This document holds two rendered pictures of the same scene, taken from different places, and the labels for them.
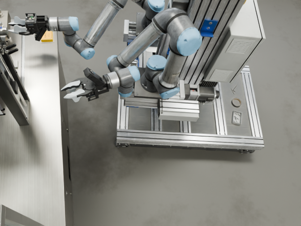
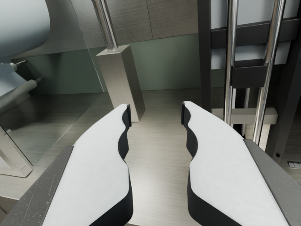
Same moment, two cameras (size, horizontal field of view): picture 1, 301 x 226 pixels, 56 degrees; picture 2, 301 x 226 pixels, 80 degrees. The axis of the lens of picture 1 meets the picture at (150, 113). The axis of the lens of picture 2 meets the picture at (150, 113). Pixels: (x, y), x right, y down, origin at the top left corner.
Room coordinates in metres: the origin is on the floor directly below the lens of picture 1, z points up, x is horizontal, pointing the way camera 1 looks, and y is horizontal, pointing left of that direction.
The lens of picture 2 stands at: (0.63, 0.31, 1.30)
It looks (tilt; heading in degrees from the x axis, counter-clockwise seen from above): 32 degrees down; 139
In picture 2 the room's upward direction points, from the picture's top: 13 degrees counter-clockwise
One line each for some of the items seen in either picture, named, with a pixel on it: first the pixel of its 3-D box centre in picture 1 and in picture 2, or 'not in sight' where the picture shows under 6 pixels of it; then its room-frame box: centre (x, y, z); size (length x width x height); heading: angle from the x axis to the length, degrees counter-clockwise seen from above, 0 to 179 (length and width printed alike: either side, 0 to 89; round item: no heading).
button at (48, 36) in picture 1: (46, 36); not in sight; (1.04, 0.76, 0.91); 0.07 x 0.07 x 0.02; 26
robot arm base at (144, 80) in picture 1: (152, 77); not in sight; (1.02, 0.05, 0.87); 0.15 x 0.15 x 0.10
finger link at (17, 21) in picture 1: (17, 20); not in sight; (0.93, 0.84, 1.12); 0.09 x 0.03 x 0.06; 107
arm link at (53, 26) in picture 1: (53, 24); not in sight; (0.98, 0.66, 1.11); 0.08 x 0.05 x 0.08; 26
